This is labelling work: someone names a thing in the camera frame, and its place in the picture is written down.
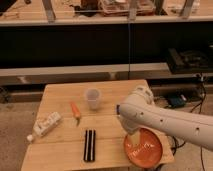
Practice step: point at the orange carrot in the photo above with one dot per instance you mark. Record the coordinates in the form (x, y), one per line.
(76, 113)

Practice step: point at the wooden table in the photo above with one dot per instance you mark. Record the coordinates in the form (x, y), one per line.
(63, 148)

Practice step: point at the black white striped eraser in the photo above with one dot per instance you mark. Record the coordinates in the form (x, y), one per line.
(89, 146)

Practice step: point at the white plastic bottle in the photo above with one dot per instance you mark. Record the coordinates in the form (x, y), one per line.
(44, 126)

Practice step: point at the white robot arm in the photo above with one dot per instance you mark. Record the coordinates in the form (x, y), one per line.
(138, 109)

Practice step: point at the orange plate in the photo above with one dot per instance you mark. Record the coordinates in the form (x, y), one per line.
(147, 153)

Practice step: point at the cluttered tray on bench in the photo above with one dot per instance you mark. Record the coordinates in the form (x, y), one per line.
(121, 7)

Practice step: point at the black box on shelf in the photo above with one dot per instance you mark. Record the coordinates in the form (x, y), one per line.
(190, 61)

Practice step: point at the clear plastic cup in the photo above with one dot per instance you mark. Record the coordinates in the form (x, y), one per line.
(92, 97)

